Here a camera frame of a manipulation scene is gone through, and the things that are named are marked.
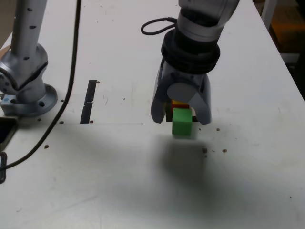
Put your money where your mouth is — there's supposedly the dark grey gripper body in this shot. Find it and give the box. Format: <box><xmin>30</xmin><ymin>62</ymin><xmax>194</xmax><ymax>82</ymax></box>
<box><xmin>159</xmin><ymin>59</ymin><xmax>211</xmax><ymax>94</ymax></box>

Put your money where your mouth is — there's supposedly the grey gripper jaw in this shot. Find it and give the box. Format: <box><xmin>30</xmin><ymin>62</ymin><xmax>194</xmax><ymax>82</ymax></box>
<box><xmin>166</xmin><ymin>78</ymin><xmax>213</xmax><ymax>125</ymax></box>
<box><xmin>150</xmin><ymin>61</ymin><xmax>170</xmax><ymax>124</ymax></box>

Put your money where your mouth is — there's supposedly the red cube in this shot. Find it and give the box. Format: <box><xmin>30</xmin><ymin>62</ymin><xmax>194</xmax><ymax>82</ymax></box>
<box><xmin>171</xmin><ymin>103</ymin><xmax>191</xmax><ymax>110</ymax></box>

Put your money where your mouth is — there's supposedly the green cube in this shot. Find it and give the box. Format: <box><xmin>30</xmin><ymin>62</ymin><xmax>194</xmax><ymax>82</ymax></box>
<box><xmin>172</xmin><ymin>107</ymin><xmax>193</xmax><ymax>140</ymax></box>

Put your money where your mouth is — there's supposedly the black tape square outline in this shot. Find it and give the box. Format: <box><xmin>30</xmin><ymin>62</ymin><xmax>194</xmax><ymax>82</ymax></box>
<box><xmin>165</xmin><ymin>102</ymin><xmax>200</xmax><ymax>123</ymax></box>

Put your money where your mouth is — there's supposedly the black tape strip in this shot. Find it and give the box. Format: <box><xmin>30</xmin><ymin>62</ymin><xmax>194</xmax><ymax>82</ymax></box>
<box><xmin>80</xmin><ymin>80</ymin><xmax>98</xmax><ymax>124</ymax></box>

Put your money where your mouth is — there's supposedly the yellow brown box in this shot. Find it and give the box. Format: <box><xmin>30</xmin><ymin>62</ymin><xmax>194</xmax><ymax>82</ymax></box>
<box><xmin>269</xmin><ymin>0</ymin><xmax>305</xmax><ymax>54</ymax></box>

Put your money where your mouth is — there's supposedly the grey box with blue label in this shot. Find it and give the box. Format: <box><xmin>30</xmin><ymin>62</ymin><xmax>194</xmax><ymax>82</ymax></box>
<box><xmin>0</xmin><ymin>94</ymin><xmax>18</xmax><ymax>114</ymax></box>

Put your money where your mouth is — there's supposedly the dark flat device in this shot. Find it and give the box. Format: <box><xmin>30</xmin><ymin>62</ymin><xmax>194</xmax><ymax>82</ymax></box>
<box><xmin>0</xmin><ymin>116</ymin><xmax>19</xmax><ymax>146</ymax></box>

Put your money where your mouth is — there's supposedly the black cable loop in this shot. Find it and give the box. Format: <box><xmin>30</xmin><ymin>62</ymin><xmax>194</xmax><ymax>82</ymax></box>
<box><xmin>140</xmin><ymin>17</ymin><xmax>178</xmax><ymax>37</ymax></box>

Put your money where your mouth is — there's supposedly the white post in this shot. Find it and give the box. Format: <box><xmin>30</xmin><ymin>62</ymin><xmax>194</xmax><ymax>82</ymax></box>
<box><xmin>261</xmin><ymin>0</ymin><xmax>275</xmax><ymax>26</ymax></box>

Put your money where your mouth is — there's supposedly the long black cable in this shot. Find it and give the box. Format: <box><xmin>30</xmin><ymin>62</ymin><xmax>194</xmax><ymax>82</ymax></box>
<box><xmin>0</xmin><ymin>0</ymin><xmax>82</xmax><ymax>170</ymax></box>

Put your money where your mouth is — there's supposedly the black clamp frame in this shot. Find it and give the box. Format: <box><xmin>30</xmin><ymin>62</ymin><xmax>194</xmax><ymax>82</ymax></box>
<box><xmin>0</xmin><ymin>152</ymin><xmax>8</xmax><ymax>184</ymax></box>

